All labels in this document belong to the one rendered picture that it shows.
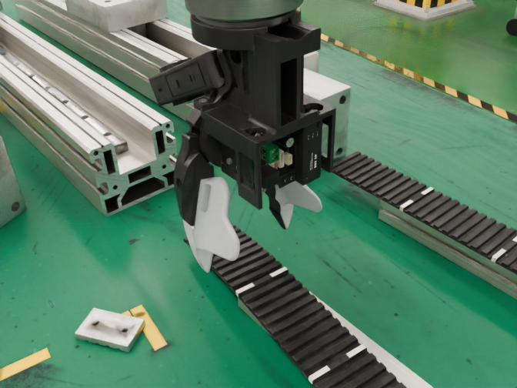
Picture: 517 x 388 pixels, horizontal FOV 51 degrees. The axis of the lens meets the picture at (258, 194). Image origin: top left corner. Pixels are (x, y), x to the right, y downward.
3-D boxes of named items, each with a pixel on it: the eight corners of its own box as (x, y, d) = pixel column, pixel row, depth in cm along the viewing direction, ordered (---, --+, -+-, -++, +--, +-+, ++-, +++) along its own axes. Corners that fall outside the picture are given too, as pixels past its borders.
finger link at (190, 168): (175, 229, 40) (197, 118, 37) (165, 219, 41) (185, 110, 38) (225, 221, 44) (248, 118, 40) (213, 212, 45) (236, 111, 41)
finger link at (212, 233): (211, 310, 40) (238, 200, 37) (170, 269, 44) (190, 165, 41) (243, 301, 42) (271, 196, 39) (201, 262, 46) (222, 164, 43)
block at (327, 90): (358, 149, 69) (365, 80, 64) (288, 186, 63) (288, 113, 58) (310, 125, 75) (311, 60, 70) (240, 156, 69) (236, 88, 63)
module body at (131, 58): (298, 131, 74) (298, 72, 69) (240, 156, 69) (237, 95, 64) (61, 9, 125) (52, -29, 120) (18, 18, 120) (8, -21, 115)
